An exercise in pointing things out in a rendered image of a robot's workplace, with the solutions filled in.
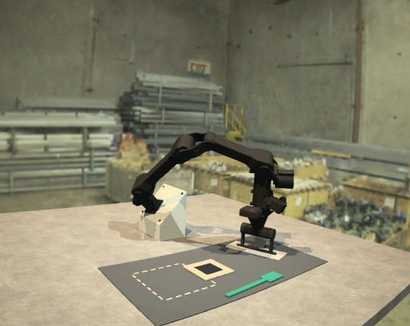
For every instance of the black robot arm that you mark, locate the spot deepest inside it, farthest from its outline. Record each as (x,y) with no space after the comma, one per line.
(260,162)

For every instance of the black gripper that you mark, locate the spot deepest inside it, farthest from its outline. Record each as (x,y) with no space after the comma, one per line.
(255,213)

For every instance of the tan square tile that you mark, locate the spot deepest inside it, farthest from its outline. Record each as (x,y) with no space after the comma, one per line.
(208,269)

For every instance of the green flat trowel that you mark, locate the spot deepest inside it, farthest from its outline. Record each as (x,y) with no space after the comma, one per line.
(271,277)

